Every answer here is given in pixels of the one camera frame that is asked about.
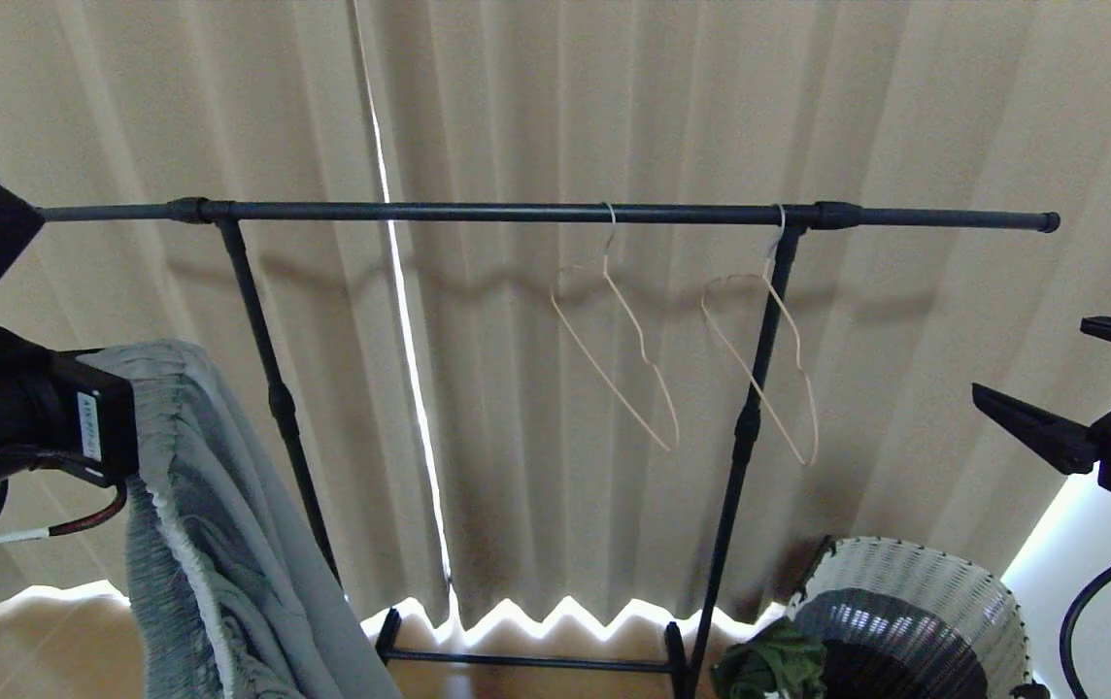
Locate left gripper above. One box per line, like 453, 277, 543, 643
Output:
0, 325, 139, 486

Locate pale grey shorts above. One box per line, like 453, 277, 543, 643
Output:
80, 340, 406, 699

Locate green garment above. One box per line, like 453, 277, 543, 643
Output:
711, 616, 828, 699

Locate white laundry basket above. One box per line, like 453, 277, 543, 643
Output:
789, 536, 1037, 699

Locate black clothes rack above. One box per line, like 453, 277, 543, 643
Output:
41, 198, 1061, 699

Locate beige curtain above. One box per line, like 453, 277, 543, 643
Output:
0, 0, 1111, 637

